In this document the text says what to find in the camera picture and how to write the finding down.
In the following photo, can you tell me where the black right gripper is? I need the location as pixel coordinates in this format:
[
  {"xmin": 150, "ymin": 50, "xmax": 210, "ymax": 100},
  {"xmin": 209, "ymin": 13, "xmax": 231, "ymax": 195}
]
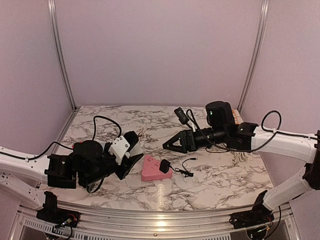
[{"xmin": 163, "ymin": 125, "xmax": 228, "ymax": 154}]

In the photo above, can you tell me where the pink triangular power strip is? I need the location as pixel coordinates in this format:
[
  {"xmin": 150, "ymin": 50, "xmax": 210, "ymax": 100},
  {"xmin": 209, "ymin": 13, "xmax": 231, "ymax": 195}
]
[{"xmin": 141, "ymin": 155, "xmax": 173, "ymax": 182}]

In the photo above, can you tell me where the black power adapter with cable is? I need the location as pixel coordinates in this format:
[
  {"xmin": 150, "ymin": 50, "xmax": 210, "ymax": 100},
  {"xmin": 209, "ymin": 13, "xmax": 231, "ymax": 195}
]
[{"xmin": 159, "ymin": 157, "xmax": 197, "ymax": 178}]

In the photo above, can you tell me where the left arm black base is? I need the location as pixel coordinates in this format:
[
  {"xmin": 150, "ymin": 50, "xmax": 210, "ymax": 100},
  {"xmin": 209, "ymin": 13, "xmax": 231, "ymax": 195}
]
[{"xmin": 36, "ymin": 191, "xmax": 80, "ymax": 228}]

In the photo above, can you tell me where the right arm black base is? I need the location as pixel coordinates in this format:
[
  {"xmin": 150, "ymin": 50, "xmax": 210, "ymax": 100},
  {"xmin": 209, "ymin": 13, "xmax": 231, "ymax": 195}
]
[{"xmin": 229, "ymin": 190, "xmax": 275, "ymax": 229}]

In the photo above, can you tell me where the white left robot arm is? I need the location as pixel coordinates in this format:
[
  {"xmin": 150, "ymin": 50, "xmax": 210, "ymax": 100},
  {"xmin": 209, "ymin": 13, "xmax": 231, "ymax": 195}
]
[{"xmin": 0, "ymin": 131, "xmax": 144, "ymax": 223}]

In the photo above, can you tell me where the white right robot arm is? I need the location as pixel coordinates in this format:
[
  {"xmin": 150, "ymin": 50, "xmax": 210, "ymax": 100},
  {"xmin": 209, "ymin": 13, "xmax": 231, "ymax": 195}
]
[{"xmin": 162, "ymin": 101, "xmax": 320, "ymax": 224}]

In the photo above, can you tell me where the orange power strip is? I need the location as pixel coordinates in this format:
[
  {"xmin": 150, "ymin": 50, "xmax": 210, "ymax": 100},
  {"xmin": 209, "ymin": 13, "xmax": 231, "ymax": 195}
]
[{"xmin": 231, "ymin": 108, "xmax": 242, "ymax": 124}]

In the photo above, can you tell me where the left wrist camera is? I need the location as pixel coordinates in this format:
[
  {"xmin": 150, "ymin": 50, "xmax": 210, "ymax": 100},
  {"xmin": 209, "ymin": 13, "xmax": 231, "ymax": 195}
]
[{"xmin": 108, "ymin": 136, "xmax": 130, "ymax": 165}]

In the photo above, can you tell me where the aluminium front rail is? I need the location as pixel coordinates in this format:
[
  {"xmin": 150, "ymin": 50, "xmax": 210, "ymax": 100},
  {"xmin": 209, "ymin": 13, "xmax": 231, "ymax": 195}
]
[{"xmin": 7, "ymin": 201, "xmax": 302, "ymax": 240}]

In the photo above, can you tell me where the right aluminium frame post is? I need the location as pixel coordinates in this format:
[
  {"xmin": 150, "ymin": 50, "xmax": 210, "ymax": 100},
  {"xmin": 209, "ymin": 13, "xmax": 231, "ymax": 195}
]
[{"xmin": 237, "ymin": 0, "xmax": 270, "ymax": 113}]

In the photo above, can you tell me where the aluminium frame post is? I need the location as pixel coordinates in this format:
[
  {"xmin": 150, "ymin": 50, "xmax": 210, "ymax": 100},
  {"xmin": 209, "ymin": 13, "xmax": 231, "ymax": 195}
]
[
  {"xmin": 237, "ymin": 0, "xmax": 270, "ymax": 113},
  {"xmin": 48, "ymin": 0, "xmax": 77, "ymax": 112}
]

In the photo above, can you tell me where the left aluminium frame post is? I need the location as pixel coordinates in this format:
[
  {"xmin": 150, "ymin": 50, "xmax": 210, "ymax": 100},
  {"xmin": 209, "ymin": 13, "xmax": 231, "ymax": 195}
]
[{"xmin": 48, "ymin": 0, "xmax": 77, "ymax": 112}]

